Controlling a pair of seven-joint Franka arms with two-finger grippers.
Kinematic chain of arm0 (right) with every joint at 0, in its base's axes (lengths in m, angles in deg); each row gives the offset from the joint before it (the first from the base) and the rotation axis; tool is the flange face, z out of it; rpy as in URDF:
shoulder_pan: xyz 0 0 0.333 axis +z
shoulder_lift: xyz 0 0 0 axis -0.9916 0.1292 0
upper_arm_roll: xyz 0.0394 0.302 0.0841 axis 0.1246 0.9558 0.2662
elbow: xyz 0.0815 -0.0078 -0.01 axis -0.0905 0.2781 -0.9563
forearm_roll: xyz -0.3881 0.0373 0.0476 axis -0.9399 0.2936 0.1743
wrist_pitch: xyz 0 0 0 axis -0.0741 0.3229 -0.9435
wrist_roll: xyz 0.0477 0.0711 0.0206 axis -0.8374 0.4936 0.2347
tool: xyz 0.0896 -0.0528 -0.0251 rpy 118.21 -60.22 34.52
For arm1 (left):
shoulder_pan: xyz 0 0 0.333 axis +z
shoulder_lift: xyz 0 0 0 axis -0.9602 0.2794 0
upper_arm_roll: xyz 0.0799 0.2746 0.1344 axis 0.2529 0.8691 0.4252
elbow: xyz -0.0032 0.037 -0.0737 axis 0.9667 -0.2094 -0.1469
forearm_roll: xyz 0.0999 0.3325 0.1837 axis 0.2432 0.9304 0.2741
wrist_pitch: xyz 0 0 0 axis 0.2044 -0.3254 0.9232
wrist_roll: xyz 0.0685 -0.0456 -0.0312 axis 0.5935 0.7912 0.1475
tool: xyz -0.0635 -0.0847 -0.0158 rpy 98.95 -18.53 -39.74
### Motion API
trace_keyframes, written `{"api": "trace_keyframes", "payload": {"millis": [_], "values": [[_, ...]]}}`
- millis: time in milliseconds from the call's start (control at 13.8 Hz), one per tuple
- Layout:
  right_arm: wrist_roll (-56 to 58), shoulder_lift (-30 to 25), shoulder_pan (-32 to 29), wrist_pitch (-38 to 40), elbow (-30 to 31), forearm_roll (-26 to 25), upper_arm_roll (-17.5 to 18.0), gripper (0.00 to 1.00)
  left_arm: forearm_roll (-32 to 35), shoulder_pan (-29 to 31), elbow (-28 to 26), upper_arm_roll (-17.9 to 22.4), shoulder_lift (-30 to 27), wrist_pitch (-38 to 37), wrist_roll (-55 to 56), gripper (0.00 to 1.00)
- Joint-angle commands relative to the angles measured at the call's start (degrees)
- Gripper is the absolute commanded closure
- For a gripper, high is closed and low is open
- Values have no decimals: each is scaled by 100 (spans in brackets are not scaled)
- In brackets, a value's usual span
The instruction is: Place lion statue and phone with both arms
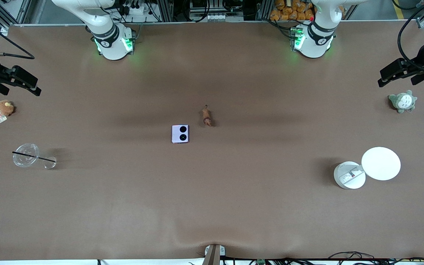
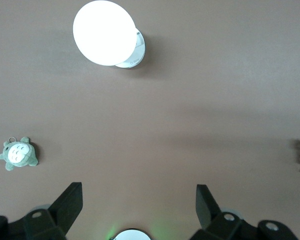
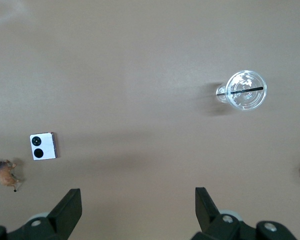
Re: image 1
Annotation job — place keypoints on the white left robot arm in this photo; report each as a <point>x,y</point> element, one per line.
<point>313,44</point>

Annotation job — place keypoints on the white round lid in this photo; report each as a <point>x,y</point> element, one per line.
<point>381,163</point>

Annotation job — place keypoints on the brown plush toy with tag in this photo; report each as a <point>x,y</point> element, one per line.
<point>4,108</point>

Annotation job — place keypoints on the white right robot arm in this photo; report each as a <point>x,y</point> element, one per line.
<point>112,46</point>

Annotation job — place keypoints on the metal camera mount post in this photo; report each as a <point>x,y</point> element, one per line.
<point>212,254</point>

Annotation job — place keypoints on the grey and white plush toy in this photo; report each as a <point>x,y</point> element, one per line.
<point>402,102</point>

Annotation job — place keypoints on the white power strip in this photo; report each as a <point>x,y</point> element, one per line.
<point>135,9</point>

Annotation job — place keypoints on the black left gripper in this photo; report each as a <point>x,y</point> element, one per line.
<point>422,62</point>

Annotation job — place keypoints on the black drinking straw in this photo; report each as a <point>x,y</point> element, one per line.
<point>39,158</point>

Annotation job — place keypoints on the small printed label card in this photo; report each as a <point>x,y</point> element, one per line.
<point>350,176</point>

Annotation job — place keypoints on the lilac folding phone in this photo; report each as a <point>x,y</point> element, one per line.
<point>180,134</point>

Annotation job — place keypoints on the white round box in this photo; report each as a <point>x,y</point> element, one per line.
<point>346,176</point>

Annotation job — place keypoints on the clear plastic cup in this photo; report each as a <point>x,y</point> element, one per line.
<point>25,155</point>

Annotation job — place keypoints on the pile of orange plush toys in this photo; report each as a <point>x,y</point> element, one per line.
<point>289,10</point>

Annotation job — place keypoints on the small brown lion statue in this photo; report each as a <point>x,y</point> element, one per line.
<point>207,117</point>

